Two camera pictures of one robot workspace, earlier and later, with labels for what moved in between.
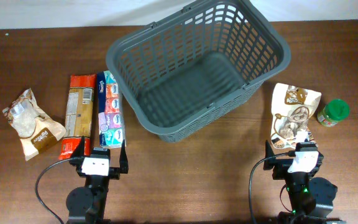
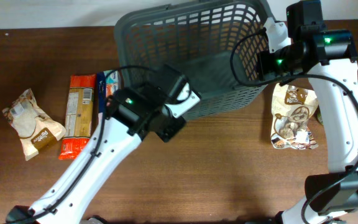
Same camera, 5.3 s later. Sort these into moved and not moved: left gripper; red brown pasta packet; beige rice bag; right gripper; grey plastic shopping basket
Moved: grey plastic shopping basket; right gripper; left gripper
Not moved: beige rice bag; red brown pasta packet
